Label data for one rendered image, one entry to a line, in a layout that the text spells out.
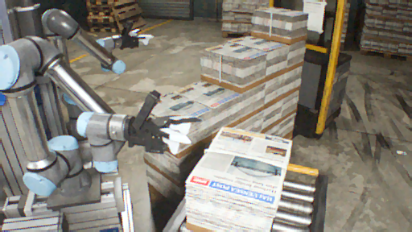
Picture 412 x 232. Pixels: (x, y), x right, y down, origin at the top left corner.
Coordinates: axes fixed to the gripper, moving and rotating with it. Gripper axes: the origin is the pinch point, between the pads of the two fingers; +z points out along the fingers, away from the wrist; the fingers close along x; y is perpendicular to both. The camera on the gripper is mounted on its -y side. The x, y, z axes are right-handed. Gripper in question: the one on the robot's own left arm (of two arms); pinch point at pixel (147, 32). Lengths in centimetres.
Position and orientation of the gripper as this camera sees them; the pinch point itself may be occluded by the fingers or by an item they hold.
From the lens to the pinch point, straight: 193.7
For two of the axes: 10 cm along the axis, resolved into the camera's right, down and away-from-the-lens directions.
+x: 6.6, 4.8, -5.8
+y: -0.9, 8.2, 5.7
